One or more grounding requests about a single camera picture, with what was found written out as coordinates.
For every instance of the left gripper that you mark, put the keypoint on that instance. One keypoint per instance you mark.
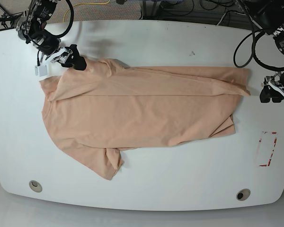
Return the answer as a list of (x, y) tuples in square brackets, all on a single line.
[(266, 96)]

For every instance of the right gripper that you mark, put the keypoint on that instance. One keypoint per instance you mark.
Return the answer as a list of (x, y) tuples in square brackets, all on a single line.
[(49, 50)]

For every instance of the peach T-shirt with emoji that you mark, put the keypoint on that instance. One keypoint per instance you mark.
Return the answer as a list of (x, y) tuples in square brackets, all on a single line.
[(95, 114)]

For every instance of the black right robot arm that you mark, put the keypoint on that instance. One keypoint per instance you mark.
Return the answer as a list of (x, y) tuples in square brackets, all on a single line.
[(31, 29)]

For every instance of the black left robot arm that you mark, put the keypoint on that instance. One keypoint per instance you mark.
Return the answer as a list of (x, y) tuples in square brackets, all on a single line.
[(268, 16)]

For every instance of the red tape rectangle marking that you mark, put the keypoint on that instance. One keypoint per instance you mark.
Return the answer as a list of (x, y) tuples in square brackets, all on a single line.
[(266, 147)]

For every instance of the black tripod legs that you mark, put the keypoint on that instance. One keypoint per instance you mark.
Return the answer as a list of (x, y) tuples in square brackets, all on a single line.
[(9, 20)]

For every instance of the right table grommet hole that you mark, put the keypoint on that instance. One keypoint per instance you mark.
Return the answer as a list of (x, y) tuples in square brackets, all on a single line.
[(243, 194)]

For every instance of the table grommet hole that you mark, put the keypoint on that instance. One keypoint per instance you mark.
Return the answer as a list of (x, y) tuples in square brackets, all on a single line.
[(243, 194), (35, 186)]

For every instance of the left table grommet hole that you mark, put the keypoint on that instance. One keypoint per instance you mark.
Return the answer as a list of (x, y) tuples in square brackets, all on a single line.
[(35, 186)]

